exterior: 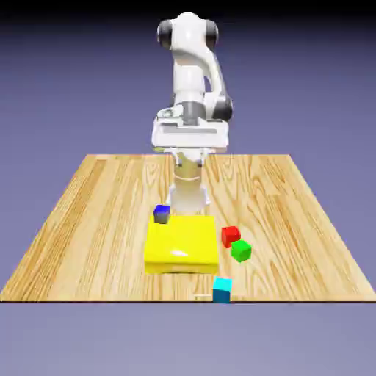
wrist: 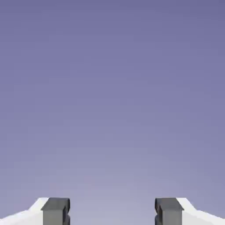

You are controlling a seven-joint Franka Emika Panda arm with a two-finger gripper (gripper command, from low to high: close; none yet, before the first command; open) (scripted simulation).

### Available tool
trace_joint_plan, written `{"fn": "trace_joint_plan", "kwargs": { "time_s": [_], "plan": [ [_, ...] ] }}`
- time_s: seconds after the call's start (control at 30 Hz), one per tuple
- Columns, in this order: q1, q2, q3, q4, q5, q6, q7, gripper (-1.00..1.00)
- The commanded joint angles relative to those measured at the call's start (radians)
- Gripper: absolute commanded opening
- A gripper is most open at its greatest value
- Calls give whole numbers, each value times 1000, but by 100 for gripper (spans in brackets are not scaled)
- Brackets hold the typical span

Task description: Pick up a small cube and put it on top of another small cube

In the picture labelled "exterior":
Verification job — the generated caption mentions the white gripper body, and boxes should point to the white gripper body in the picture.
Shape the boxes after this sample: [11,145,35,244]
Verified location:
[151,116,230,154]

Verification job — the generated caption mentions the small blue cube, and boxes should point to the small blue cube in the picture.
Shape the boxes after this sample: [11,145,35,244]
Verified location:
[153,204,172,225]

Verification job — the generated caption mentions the small red cube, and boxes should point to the small red cube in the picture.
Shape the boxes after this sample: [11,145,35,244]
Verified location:
[220,225,242,249]

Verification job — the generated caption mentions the small green cube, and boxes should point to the small green cube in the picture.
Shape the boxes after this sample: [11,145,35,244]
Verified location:
[230,239,253,263]

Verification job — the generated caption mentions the small cyan cube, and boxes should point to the small cyan cube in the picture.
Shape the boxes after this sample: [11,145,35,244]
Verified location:
[211,275,234,304]

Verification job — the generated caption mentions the large yellow box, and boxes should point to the large yellow box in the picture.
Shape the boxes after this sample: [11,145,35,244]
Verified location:
[143,214,220,275]

